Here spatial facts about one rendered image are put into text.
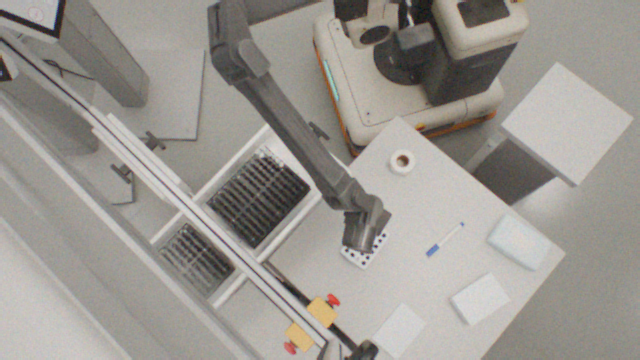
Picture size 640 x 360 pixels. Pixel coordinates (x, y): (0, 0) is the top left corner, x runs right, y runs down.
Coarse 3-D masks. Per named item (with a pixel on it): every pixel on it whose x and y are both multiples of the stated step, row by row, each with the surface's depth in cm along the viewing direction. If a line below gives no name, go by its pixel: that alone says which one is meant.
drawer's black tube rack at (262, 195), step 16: (256, 160) 144; (240, 176) 140; (256, 176) 143; (272, 176) 143; (288, 176) 139; (224, 192) 139; (240, 192) 142; (256, 192) 139; (272, 192) 141; (288, 192) 138; (304, 192) 138; (224, 208) 140; (240, 208) 138; (256, 208) 141; (272, 208) 137; (288, 208) 141; (240, 224) 136; (256, 224) 137; (272, 224) 140; (256, 240) 136
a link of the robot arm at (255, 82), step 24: (240, 48) 90; (240, 72) 100; (264, 72) 93; (264, 96) 97; (264, 120) 102; (288, 120) 100; (288, 144) 103; (312, 144) 104; (312, 168) 105; (336, 168) 107; (336, 192) 107
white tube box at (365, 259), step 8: (384, 232) 145; (376, 240) 144; (384, 240) 144; (344, 248) 144; (376, 248) 147; (344, 256) 146; (352, 256) 147; (360, 256) 143; (368, 256) 146; (360, 264) 143; (368, 264) 143
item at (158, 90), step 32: (64, 32) 177; (96, 32) 190; (96, 64) 200; (128, 64) 219; (160, 64) 245; (192, 64) 245; (96, 96) 243; (128, 96) 228; (160, 96) 241; (192, 96) 241; (128, 128) 238; (160, 128) 237; (192, 128) 237
